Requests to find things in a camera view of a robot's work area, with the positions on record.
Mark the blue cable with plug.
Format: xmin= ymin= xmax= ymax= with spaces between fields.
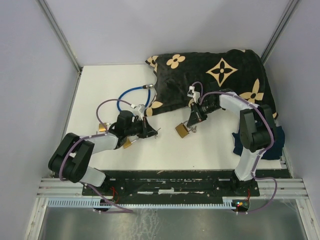
xmin=116 ymin=83 xmax=155 ymax=113

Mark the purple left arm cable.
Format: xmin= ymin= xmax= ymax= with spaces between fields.
xmin=59 ymin=99 xmax=137 ymax=215

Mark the aluminium frame post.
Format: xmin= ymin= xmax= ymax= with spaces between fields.
xmin=36 ymin=0 xmax=82 ymax=73
xmin=260 ymin=0 xmax=301 ymax=64

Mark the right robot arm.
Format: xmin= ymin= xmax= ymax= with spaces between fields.
xmin=186 ymin=86 xmax=277 ymax=196

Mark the right aluminium frame post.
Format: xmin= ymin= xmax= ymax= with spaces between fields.
xmin=260 ymin=0 xmax=301 ymax=64

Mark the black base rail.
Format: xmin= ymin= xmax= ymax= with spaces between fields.
xmin=96 ymin=170 xmax=260 ymax=201

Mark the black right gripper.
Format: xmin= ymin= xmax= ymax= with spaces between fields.
xmin=186 ymin=100 xmax=219 ymax=127

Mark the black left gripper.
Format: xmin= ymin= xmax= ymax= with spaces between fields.
xmin=125 ymin=116 xmax=158 ymax=139

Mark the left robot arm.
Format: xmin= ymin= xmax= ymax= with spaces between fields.
xmin=48 ymin=110 xmax=158 ymax=195

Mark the white slotted cable duct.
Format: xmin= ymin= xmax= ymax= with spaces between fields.
xmin=47 ymin=196 xmax=238 ymax=208

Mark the dark blue cloth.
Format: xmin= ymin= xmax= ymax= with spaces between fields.
xmin=232 ymin=125 xmax=285 ymax=161

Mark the brass padlock with key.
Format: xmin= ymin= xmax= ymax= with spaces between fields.
xmin=175 ymin=120 xmax=194 ymax=139

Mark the left aluminium frame post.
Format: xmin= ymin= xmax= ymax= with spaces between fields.
xmin=36 ymin=0 xmax=82 ymax=73

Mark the large brass padlock with keys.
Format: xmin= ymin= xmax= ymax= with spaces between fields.
xmin=123 ymin=138 xmax=137 ymax=149

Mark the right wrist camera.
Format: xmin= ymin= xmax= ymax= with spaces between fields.
xmin=187 ymin=86 xmax=201 ymax=102

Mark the small brass padlock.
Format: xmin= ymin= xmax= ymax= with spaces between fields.
xmin=98 ymin=122 xmax=111 ymax=132

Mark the black floral patterned blanket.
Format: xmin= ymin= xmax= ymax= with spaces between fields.
xmin=144 ymin=49 xmax=278 ymax=119

